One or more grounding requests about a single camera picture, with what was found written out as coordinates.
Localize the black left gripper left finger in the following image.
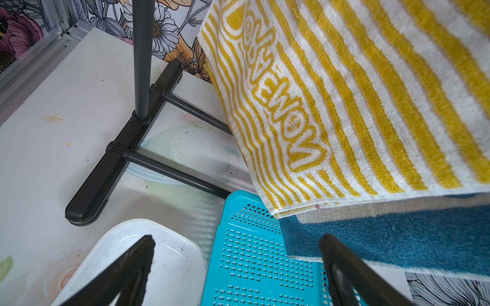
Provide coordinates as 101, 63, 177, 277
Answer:
63, 235, 156, 305

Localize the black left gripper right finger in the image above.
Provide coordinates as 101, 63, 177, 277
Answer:
318, 233, 413, 305

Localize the teal plastic basket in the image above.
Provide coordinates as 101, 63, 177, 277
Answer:
200, 190, 368, 306

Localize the black clothes rack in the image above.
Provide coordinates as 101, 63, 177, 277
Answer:
65, 1, 232, 226

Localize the white plastic tray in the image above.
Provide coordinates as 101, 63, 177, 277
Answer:
53, 219, 207, 305

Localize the blue and beige towel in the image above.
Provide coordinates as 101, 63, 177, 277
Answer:
279, 193, 489, 281

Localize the yellow striped towel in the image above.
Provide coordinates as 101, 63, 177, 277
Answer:
198, 1, 489, 218

